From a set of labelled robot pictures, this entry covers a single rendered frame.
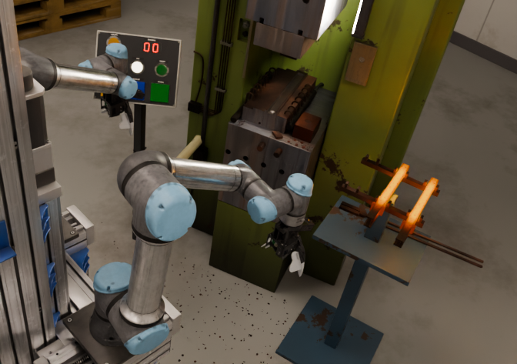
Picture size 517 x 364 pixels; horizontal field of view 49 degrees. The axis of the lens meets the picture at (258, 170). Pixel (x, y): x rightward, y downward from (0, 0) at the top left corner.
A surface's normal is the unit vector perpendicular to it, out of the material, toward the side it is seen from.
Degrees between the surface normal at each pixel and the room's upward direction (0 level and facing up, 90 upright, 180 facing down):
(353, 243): 0
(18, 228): 90
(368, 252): 0
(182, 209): 83
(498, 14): 90
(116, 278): 8
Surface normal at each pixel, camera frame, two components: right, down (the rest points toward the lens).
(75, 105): 0.15, -0.77
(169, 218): 0.62, 0.46
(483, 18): -0.70, 0.36
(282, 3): -0.38, 0.53
